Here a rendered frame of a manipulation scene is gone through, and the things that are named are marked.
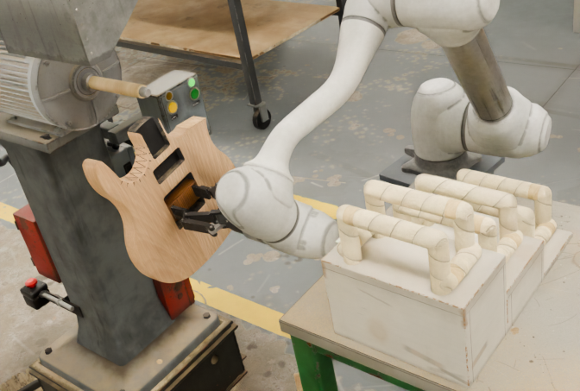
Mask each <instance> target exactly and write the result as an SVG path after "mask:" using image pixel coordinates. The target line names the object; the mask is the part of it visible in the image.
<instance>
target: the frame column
mask: <svg viewBox="0 0 580 391"><path fill-rule="evenodd" d="M100 125H101V124H99V125H98V126H96V127H95V128H93V129H91V130H89V131H87V132H86V133H84V134H83V135H81V136H79V137H77V138H76V139H74V140H72V141H71V142H69V143H67V144H66V145H64V146H62V147H61V148H58V149H56V150H55V151H53V152H52V153H51V154H49V153H45V152H42V151H40V150H36V149H33V148H28V147H25V146H23V145H19V144H16V143H13V142H8V141H5V140H2V139H0V144H1V145H2V146H3V147H4V148H5V150H6V152H7V154H8V157H9V159H10V162H11V164H12V166H13V168H14V170H15V172H16V176H17V178H18V180H19V182H20V184H21V187H22V189H23V192H24V194H25V197H26V199H27V201H28V204H29V206H30V209H31V211H32V212H33V215H34V217H35V221H36V223H37V224H38V227H39V229H40V231H41V234H42V236H43V239H44V241H45V243H46V245H47V249H48V251H49V253H50V255H51V257H52V259H53V262H54V265H55V267H56V269H57V271H58V274H59V276H60V279H61V281H62V283H63V286H64V288H65V289H66V293H67V296H68V298H69V300H70V302H72V303H73V304H75V305H77V306H79V307H80V309H81V312H82V313H83V316H84V317H83V318H81V317H80V316H78V315H76V316H77V320H78V326H79V328H78V336H77V343H78V344H80V345H82V346H84V347H86V348H87V349H88V350H91V351H93V352H95V353H97V354H98V355H100V356H102V357H104V358H106V359H108V360H109V361H111V362H113V363H115V364H117V365H118V366H124V365H126V364H127V363H129V362H130V361H131V360H132V359H133V358H134V357H135V356H137V355H138V354H139V353H140V352H141V351H142V350H143V349H145V348H146V347H147V346H148V345H149V344H150V343H151V342H152V341H154V340H155V339H156V338H157V337H158V336H159V335H160V334H162V332H164V330H166V328H168V327H169V326H170V325H171V324H172V323H173V322H174V321H175V320H176V319H174V320H171V318H170V316H169V314H168V313H167V310H166V309H165V307H164V306H163V305H162V303H161V301H160V299H159V297H158V294H157V292H156V290H155V287H154V283H153V280H152V278H149V277H147V276H146V275H144V274H142V273H141V272H140V271H139V270H138V269H137V268H136V267H135V265H134V264H133V262H132V261H131V260H130V258H129V254H128V252H127V249H126V245H125V241H124V229H123V220H122V218H121V215H120V213H119V211H118V209H117V208H116V207H115V206H114V205H113V203H111V202H110V201H109V200H108V199H106V198H105V197H103V196H101V195H100V194H98V193H97V192H96V191H95V190H94V189H93V188H92V187H91V185H90V183H89V182H88V180H87V178H86V177H85V173H84V170H83V167H82V164H83V161H84V160H85V159H92V160H96V161H102V162H103V163H104V164H105V165H106V166H108V167H109V168H110V169H111V170H112V171H113V172H114V173H116V172H115V169H114V167H113V164H112V161H111V158H110V155H109V152H108V149H107V147H106V144H105V141H104V137H103V134H102V131H101V129H100Z"/></svg>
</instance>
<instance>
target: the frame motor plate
mask: <svg viewBox="0 0 580 391"><path fill-rule="evenodd" d="M118 113H119V109H118V107H117V104H116V105H115V107H114V108H113V110H112V111H111V113H110V114H109V115H108V116H107V117H106V118H105V119H104V120H103V121H102V122H101V123H103V122H105V121H106V120H108V119H110V118H111V117H113V116H115V115H116V114H118ZM12 116H13V114H9V113H6V112H0V139H2V140H5V141H8V142H13V143H16V144H19V145H23V146H25V147H28V148H33V149H36V150H40V151H42V152H45V153H49V154H51V153H52V152H53V151H55V150H56V149H58V148H61V147H62V146H64V145H66V144H67V143H69V142H71V141H72V140H74V139H76V138H77V137H79V136H81V135H83V134H84V133H86V132H87V131H89V130H91V129H93V128H95V127H96V126H98V125H99V124H101V123H99V124H98V125H96V126H94V127H92V128H90V129H85V130H74V131H72V132H70V133H68V134H67V135H65V136H63V137H60V136H54V135H51V134H48V133H44V132H41V131H38V130H34V129H29V128H25V127H22V126H19V125H15V124H12V123H7V121H6V120H7V119H8V118H10V117H12Z"/></svg>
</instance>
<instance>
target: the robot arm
mask: <svg viewBox="0 0 580 391"><path fill-rule="evenodd" d="M499 5H500V0H347V1H346V4H345V7H344V15H343V20H342V23H341V27H340V35H339V42H338V48H337V58H336V62H335V65H334V68H333V70H332V73H331V75H330V77H329V78H328V79H327V80H326V82H325V83H324V84H323V85H322V86H321V87H320V88H318V89H317V90H316V91H315V92H314V93H313V94H312V95H311V96H310V97H309V98H307V99H306V100H305V101H304V102H303V103H302V104H300V105H299V106H298V107H297V108H296V109H294V110H293V111H292V112H291V113H290V114H289V115H287V116H286V117H285V118H284V119H283V120H282V121H281V122H280V123H279V124H278V125H277V126H276V127H275V128H274V130H273V131H272V132H271V134H270V135H269V137H268V139H267V140H266V141H265V143H264V144H263V146H262V149H261V151H260V152H259V154H258V155H257V156H256V158H255V159H253V160H251V161H248V162H245V163H244V164H243V166H242V167H237V168H234V169H232V170H230V171H229V172H227V173H225V174H224V175H223V176H222V177H221V179H220V180H219V182H217V183H215V186H210V187H208V186H195V185H192V189H193V191H194V193H195V195H196V196H197V197H200V198H204V199H211V197H212V198H213V199H215V200H216V201H217V206H218V209H217V210H211V211H196V212H189V211H188V210H187V209H186V208H182V207H178V206H175V205H172V207H171V210H172V212H173V214H174V216H175V218H176V219H179V220H180V222H181V224H182V225H183V227H184V229H185V230H193V231H197V232H202V233H207V234H210V235H211V236H214V237H215V236H217V235H218V234H217V232H218V231H219V230H220V229H222V228H223V229H226V228H229V229H231V230H233V231H235V232H238V233H242V234H244V235H245V236H246V237H247V238H248V239H251V240H254V241H257V242H260V243H264V244H268V245H269V246H270V247H271V248H273V249H276V250H278V251H280V252H283V253H286V254H289V255H294V256H297V257H301V258H306V259H320V258H323V257H324V256H325V255H327V254H328V253H329V252H330V251H331V250H332V249H333V248H334V247H335V246H336V245H337V243H335V242H336V240H337V239H338V238H339V231H338V226H337V221H336V220H334V219H333V218H332V217H330V216H329V215H327V214H326V213H324V212H322V211H320V210H317V209H314V208H312V206H311V205H307V204H305V203H302V202H299V201H298V200H296V199H294V198H293V177H292V176H291V174H290V172H289V161H290V157H291V154H292V152H293V150H294V148H295V146H296V145H297V144H298V143H299V141H300V140H301V139H302V138H304V137H305V136H306V135H307V134H309V133H310V132H311V131H312V130H314V129H315V128H316V127H317V126H319V125H320V124H321V123H322V122H323V121H324V120H325V119H326V118H328V117H329V116H330V115H332V114H333V113H334V112H335V111H336V110H338V109H339V108H340V107H341V106H342V105H343V104H344V103H345V102H346V101H347V100H348V99H349V98H350V96H351V95H352V94H353V92H354V91H355V90H356V88H357V87H358V85H359V83H360V81H361V80H362V78H363V75H364V74H365V72H366V70H367V68H368V66H369V63H370V61H371V60H372V59H373V57H374V55H375V52H376V50H377V49H378V47H379V46H380V45H381V42H382V41H383V38H384V36H385V34H386V32H387V30H388V28H398V27H410V28H416V29H417V30H418V31H419V32H420V33H421V34H423V35H425V36H426V37H428V38H429V39H431V40H432V41H433V42H435V43H436V44H438V45H439V46H441V47H442V48H443V50H444V53H445V55H446V57H447V59H448V61H449V62H450V64H451V67H452V69H453V71H454V73H455V74H456V75H457V78H458V80H459V82H460V84H461V86H462V87H463V88H462V87H461V86H460V85H459V84H458V83H456V82H455V81H452V80H449V79H444V78H438V79H430V80H428V81H426V82H425V83H423V84H422V85H421V86H420V88H419V89H418V91H417V93H416V94H415V96H414V98H413V104H412V109H411V130H412V138H413V145H407V146H406V147H405V149H404V150H405V154H407V155H409V156H411V157H413V158H412V159H411V160H410V161H409V162H407V163H405V164H403V165H402V166H401V171H402V172H403V173H413V174H416V175H419V174H422V173H428V174H433V175H437V176H442V177H445V178H450V179H454V180H456V179H457V172H458V171H459V170H461V169H469V168H470V167H472V166H473V165H474V164H476V163H477V162H479V161H481V160H482V156H481V155H480V154H483V155H492V156H498V157H507V158H524V157H528V156H532V155H536V154H539V153H540V152H541V151H542V150H544V149H545V148H546V146H547V144H548V141H549V138H550V134H551V128H552V119H551V118H550V116H549V115H548V113H547V111H545V110H544V109H543V108H542V107H541V106H539V105H538V104H534V103H531V102H530V101H529V100H528V99H526V98H525V97H523V96H522V95H521V94H520V93H519V92H518V91H516V90H515V89H514V88H512V87H509V86H507V85H506V82H505V80H504V78H503V76H502V74H501V70H500V68H499V66H498V64H497V61H496V59H495V55H494V53H493V51H492V48H491V46H490V44H489V40H488V38H487V36H486V34H485V32H484V29H483V27H485V26H487V25H488V24H489V23H491V22H492V21H493V19H494V18H495V15H496V13H497V11H498V9H499ZM463 91H464V92H465V93H464V92H463ZM468 151H470V152H468ZM471 152H475V153H471Z"/></svg>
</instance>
